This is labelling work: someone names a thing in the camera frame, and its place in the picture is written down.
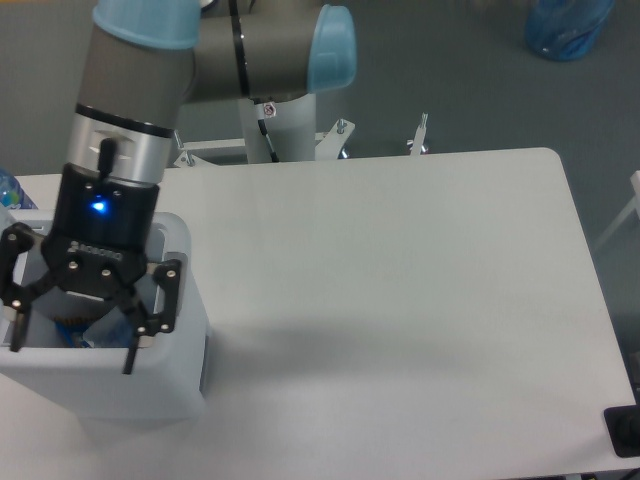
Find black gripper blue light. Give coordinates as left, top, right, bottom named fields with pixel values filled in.
left=1, top=163, right=182, bottom=375

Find clear crushed plastic bottle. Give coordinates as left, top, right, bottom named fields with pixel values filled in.
left=82, top=308, right=132, bottom=348

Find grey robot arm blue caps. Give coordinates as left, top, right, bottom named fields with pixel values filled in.
left=1, top=1, right=357, bottom=374

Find trash inside the can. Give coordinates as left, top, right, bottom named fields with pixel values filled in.
left=53, top=316, right=95, bottom=348

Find white trash can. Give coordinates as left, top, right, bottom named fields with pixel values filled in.
left=1, top=213, right=211, bottom=420

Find blue bottle at left edge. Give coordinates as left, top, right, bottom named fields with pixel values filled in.
left=0, top=168, right=37, bottom=210

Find black device at table corner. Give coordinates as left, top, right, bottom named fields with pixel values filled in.
left=604, top=405, right=639, bottom=458

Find black cable on pedestal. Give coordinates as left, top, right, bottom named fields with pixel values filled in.
left=254, top=99, right=280, bottom=164

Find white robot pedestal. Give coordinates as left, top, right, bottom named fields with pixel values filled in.
left=168, top=95, right=429, bottom=168

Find white frame at right edge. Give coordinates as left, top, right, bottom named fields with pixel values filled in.
left=594, top=170, right=640, bottom=252

